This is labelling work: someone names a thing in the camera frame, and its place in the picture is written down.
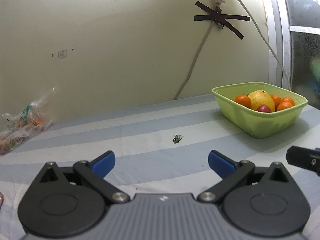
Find green plastic basket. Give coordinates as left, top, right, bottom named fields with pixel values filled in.
left=212, top=82, right=308, bottom=139

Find large yellow citrus fruit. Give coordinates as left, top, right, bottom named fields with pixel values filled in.
left=248, top=89, right=276, bottom=112

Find small orange tangerine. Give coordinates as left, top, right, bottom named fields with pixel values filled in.
left=234, top=94, right=252, bottom=108

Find green tomato calyx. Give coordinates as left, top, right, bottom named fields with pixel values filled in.
left=172, top=134, right=183, bottom=144

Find clear plastic snack bag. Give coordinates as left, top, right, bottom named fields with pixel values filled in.
left=1, top=88, right=56, bottom=155

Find black tape cross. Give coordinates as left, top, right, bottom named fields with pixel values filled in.
left=194, top=1, right=251, bottom=40

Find frosted glass door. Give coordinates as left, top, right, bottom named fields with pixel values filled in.
left=263, top=0, right=320, bottom=106

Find white cable to right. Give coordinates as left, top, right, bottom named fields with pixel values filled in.
left=223, top=0, right=292, bottom=91

